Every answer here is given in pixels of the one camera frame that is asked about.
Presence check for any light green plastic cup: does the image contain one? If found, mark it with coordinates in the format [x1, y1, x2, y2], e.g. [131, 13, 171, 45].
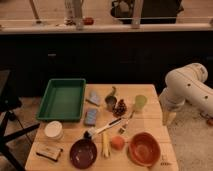
[134, 95, 147, 112]

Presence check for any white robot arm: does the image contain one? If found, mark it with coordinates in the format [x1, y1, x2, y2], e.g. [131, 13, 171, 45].
[159, 63, 213, 125]

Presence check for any green plastic tray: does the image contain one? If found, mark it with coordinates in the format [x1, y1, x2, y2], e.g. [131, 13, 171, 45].
[36, 78, 86, 122]

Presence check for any orange clay bowl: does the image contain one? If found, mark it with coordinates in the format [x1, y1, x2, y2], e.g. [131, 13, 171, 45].
[128, 132, 161, 167]

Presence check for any brown pine cone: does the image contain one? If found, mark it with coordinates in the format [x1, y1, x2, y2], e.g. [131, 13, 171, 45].
[113, 99, 127, 117]

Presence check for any small metal fork brush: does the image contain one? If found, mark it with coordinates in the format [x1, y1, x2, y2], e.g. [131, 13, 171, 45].
[118, 111, 135, 134]

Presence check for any orange round fruit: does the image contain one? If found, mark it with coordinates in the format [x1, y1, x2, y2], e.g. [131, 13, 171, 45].
[110, 136, 125, 150]

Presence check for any grey metal cup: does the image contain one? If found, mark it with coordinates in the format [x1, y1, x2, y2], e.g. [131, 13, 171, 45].
[105, 96, 117, 112]

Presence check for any blue rectangular sponge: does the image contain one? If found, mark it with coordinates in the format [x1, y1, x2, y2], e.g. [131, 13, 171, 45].
[84, 108, 98, 126]

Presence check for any black white dish brush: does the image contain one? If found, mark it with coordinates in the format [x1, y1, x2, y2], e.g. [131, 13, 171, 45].
[83, 118, 121, 139]

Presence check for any dark bag on counter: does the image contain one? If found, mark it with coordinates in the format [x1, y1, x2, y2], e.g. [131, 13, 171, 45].
[110, 0, 183, 24]

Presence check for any white round container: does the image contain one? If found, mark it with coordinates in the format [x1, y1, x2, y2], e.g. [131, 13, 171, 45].
[44, 121, 63, 140]

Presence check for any wooden block eraser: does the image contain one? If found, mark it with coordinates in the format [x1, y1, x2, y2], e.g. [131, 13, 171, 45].
[36, 144, 63, 162]

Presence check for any red object on counter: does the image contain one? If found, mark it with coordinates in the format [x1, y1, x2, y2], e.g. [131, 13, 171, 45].
[83, 17, 94, 25]

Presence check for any black office chair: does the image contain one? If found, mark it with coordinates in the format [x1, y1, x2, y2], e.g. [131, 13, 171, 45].
[0, 70, 40, 171]

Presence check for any wooden stick stand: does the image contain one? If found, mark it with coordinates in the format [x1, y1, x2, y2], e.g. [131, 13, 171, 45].
[28, 0, 45, 26]

